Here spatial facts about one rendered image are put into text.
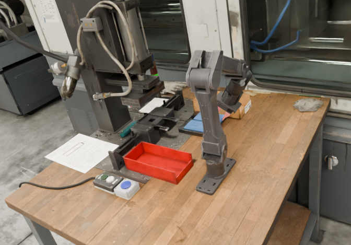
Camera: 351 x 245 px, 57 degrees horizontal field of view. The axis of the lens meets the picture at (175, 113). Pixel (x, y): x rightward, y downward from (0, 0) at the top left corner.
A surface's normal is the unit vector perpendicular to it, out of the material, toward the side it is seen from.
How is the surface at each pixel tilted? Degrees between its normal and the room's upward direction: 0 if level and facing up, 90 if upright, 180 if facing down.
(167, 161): 0
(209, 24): 90
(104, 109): 90
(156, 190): 0
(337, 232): 0
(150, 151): 90
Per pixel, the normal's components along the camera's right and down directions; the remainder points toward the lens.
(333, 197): -0.59, 0.48
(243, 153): -0.18, -0.86
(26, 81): 0.79, 0.16
